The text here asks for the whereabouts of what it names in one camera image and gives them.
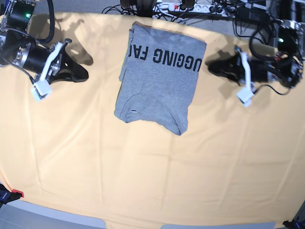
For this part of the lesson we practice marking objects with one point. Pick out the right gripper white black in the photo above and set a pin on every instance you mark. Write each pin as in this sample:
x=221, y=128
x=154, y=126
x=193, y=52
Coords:
x=69, y=70

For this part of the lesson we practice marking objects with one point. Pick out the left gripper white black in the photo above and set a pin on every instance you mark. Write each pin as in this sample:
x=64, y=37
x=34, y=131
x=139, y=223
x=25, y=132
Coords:
x=235, y=68

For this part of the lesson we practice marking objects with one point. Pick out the grey t-shirt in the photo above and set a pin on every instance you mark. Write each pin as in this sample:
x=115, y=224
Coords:
x=159, y=77

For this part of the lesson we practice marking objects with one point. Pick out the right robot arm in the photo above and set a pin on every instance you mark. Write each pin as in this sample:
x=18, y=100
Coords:
x=43, y=65

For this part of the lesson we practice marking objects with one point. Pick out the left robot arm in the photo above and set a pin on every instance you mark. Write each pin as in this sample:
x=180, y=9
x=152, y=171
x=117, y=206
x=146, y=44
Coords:
x=254, y=72

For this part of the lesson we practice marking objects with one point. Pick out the black power adapter box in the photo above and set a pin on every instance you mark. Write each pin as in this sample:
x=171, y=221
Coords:
x=252, y=16

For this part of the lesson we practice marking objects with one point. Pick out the white power strip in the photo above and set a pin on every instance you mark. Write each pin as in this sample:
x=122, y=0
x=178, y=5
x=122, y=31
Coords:
x=174, y=9

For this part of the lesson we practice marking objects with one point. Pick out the yellow table cloth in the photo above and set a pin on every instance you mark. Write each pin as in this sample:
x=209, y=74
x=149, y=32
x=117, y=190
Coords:
x=234, y=165

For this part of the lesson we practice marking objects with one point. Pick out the red black clamp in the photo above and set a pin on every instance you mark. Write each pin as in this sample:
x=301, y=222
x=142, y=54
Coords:
x=7, y=196

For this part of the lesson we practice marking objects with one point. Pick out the black clamp right corner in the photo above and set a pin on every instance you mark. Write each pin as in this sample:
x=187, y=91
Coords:
x=294, y=224

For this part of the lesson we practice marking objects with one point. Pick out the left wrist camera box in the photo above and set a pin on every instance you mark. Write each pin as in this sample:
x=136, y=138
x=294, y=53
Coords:
x=245, y=96

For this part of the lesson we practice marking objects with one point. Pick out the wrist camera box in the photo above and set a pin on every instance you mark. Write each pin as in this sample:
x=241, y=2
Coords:
x=41, y=90
x=245, y=96

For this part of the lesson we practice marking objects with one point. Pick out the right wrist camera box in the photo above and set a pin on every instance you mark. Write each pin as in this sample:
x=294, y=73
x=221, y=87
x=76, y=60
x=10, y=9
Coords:
x=41, y=90

